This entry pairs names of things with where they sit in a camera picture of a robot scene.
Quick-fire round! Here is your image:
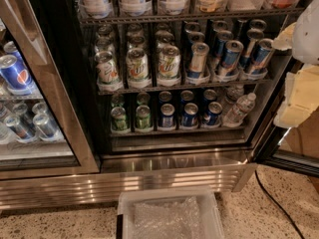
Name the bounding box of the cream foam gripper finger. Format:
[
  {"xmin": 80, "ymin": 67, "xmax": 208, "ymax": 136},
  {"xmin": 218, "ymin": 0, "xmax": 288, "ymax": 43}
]
[
  {"xmin": 272, "ymin": 23, "xmax": 296, "ymax": 51},
  {"xmin": 274, "ymin": 64, "xmax": 319, "ymax": 128}
]

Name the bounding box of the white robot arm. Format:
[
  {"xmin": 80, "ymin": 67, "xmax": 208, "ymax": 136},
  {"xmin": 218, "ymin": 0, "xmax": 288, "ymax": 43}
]
[{"xmin": 272, "ymin": 0, "xmax": 319, "ymax": 128}]

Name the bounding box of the clear water bottle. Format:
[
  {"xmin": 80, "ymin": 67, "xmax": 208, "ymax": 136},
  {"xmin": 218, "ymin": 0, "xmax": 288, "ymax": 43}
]
[{"xmin": 222, "ymin": 93, "xmax": 256, "ymax": 127}]

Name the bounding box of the stainless steel fridge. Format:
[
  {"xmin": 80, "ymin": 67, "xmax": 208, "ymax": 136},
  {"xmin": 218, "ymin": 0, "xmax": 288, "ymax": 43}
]
[{"xmin": 0, "ymin": 0, "xmax": 319, "ymax": 211}]

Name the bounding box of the stainless glass fridge door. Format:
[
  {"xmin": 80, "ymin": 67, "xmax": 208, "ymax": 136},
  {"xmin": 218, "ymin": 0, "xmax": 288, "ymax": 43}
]
[{"xmin": 0, "ymin": 0, "xmax": 99, "ymax": 180}]

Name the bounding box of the right front red bull can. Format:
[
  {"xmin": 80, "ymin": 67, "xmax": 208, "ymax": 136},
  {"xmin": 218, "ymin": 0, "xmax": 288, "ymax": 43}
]
[{"xmin": 245, "ymin": 38, "xmax": 273, "ymax": 75}]

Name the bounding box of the red bull can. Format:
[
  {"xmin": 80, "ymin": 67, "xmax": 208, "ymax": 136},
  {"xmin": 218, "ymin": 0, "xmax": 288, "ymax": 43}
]
[
  {"xmin": 187, "ymin": 42, "xmax": 209, "ymax": 79},
  {"xmin": 245, "ymin": 38, "xmax": 273, "ymax": 75},
  {"xmin": 217, "ymin": 40, "xmax": 243, "ymax": 77}
]

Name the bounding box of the right blue pepsi can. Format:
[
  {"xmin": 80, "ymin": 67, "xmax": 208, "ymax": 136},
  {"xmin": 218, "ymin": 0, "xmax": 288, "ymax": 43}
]
[{"xmin": 202, "ymin": 102, "xmax": 222, "ymax": 125}]

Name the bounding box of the blue pepsi can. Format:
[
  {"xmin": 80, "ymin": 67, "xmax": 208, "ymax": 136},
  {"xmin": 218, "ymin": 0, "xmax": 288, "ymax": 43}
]
[
  {"xmin": 181, "ymin": 103, "xmax": 198, "ymax": 127},
  {"xmin": 202, "ymin": 102, "xmax": 222, "ymax": 125},
  {"xmin": 159, "ymin": 104, "xmax": 174, "ymax": 127}
]

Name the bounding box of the front left red bull can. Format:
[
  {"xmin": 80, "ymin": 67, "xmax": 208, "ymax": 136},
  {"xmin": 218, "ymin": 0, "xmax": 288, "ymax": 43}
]
[{"xmin": 187, "ymin": 42, "xmax": 209, "ymax": 79}]

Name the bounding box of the middle blue pepsi can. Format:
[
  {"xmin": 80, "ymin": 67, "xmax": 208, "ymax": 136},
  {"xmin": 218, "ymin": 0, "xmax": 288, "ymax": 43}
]
[{"xmin": 181, "ymin": 103, "xmax": 198, "ymax": 127}]

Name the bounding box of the front right 7up can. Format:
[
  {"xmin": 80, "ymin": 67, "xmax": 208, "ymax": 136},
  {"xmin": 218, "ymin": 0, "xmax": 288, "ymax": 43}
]
[{"xmin": 159, "ymin": 45, "xmax": 180, "ymax": 80}]

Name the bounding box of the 7up can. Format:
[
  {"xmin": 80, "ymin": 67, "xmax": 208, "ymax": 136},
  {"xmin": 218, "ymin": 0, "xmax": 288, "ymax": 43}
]
[
  {"xmin": 159, "ymin": 45, "xmax": 180, "ymax": 80},
  {"xmin": 95, "ymin": 51, "xmax": 120, "ymax": 85},
  {"xmin": 126, "ymin": 48, "xmax": 150, "ymax": 82}
]

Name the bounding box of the left blue pepsi can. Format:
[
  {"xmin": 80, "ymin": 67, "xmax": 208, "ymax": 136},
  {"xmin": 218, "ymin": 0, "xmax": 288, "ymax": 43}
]
[{"xmin": 159, "ymin": 104, "xmax": 174, "ymax": 127}]

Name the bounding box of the front middle 7up can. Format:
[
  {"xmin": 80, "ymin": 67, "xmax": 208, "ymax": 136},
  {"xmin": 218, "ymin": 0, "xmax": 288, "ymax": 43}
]
[{"xmin": 126, "ymin": 48, "xmax": 150, "ymax": 82}]

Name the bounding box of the green soda can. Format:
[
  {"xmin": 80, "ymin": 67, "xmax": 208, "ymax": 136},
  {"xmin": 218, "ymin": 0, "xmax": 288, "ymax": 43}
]
[
  {"xmin": 136, "ymin": 105, "xmax": 152, "ymax": 129},
  {"xmin": 111, "ymin": 107, "xmax": 129, "ymax": 131}
]

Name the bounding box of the clear plastic bin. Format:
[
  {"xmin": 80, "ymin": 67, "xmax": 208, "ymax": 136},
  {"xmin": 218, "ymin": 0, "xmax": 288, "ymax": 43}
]
[{"xmin": 116, "ymin": 186, "xmax": 224, "ymax": 239}]

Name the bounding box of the bubble wrap sheet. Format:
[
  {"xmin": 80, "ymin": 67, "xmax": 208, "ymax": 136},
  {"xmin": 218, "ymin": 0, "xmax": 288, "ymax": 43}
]
[{"xmin": 133, "ymin": 196, "xmax": 202, "ymax": 239}]

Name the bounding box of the front left 7up can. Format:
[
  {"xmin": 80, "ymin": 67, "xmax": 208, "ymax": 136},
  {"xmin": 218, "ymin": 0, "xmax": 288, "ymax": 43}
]
[{"xmin": 95, "ymin": 51, "xmax": 120, "ymax": 85}]

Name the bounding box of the left green soda can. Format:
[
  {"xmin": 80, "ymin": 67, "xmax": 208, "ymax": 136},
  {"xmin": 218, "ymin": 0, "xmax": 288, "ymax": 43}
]
[{"xmin": 111, "ymin": 107, "xmax": 129, "ymax": 131}]

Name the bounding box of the silver can behind glass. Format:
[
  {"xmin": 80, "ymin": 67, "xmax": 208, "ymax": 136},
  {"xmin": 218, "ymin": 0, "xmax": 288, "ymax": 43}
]
[
  {"xmin": 4, "ymin": 115, "xmax": 35, "ymax": 140},
  {"xmin": 33, "ymin": 114, "xmax": 60, "ymax": 140}
]

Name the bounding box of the large pepsi can behind glass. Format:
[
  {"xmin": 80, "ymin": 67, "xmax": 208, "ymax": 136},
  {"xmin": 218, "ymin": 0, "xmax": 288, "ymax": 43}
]
[{"xmin": 0, "ymin": 55, "xmax": 33, "ymax": 90}]

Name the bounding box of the black power cable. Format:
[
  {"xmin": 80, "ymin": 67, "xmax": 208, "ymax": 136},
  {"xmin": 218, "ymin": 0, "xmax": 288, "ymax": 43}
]
[{"xmin": 254, "ymin": 170, "xmax": 306, "ymax": 239}]

